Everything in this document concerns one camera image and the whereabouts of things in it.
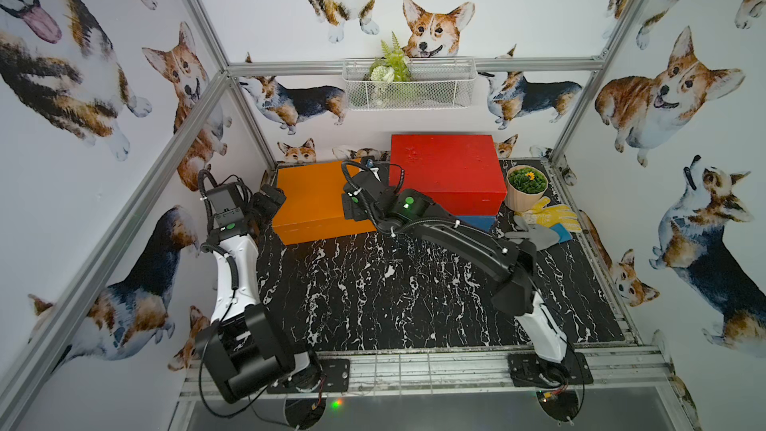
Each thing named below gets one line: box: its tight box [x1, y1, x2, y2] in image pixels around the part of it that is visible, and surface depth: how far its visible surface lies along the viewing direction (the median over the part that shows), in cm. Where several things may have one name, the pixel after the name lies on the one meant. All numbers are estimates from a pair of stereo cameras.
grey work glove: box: [504, 214, 560, 252], surface depth 100 cm
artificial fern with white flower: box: [369, 30, 412, 85], surface depth 84 cm
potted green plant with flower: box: [504, 164, 549, 213], surface depth 102 cm
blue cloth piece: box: [550, 223, 573, 244], surface depth 100 cm
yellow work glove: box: [513, 196, 582, 233], surface depth 105 cm
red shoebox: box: [390, 134, 508, 217], surface depth 92 cm
